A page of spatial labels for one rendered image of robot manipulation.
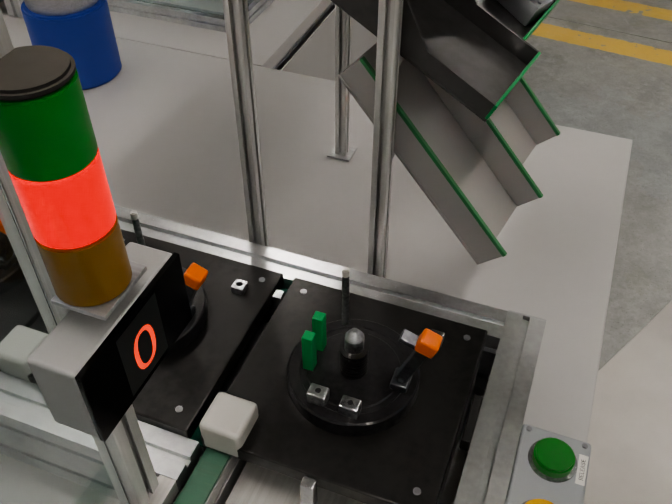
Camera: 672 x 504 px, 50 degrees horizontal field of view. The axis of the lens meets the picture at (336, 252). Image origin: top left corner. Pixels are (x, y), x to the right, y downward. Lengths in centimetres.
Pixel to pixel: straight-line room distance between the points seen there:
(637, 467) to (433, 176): 40
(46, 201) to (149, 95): 106
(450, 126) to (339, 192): 31
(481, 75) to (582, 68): 265
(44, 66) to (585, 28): 351
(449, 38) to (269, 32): 88
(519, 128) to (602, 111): 210
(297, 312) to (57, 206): 47
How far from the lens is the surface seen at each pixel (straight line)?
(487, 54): 85
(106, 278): 47
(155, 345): 54
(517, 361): 85
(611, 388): 98
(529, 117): 109
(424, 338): 69
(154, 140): 134
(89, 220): 44
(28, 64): 41
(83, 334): 50
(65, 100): 40
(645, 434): 95
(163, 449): 77
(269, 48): 160
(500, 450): 77
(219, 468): 76
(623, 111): 320
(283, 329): 83
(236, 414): 74
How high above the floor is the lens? 160
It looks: 43 degrees down
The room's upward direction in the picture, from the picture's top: straight up
